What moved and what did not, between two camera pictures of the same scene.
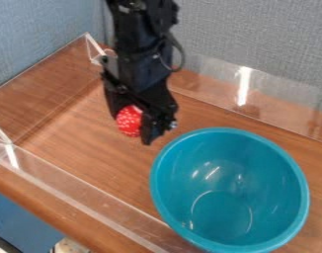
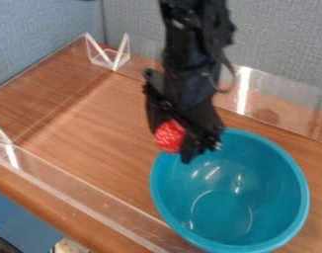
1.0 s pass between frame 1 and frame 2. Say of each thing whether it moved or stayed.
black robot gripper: moved
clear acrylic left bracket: stayed
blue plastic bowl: stayed
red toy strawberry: moved
